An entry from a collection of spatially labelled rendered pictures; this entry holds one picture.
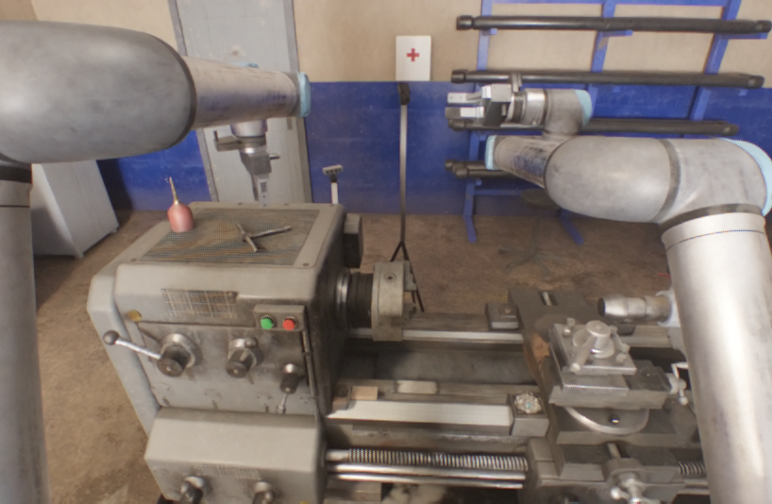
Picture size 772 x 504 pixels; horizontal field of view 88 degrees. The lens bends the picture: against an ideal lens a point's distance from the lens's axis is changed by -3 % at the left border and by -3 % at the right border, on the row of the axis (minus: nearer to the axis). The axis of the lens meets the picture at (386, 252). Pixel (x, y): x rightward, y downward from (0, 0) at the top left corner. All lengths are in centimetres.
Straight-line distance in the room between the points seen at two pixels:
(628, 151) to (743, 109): 452
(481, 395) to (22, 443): 118
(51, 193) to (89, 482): 257
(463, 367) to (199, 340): 95
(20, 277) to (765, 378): 76
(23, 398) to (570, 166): 69
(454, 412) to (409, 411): 14
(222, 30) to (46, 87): 399
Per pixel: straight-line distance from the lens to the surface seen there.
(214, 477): 148
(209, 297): 113
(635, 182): 62
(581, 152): 65
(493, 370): 167
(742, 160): 69
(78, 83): 42
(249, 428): 139
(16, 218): 50
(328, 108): 423
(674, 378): 140
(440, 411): 136
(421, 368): 163
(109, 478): 258
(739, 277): 63
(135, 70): 43
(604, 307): 145
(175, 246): 129
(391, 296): 122
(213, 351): 124
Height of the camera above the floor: 190
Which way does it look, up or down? 30 degrees down
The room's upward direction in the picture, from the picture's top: 1 degrees counter-clockwise
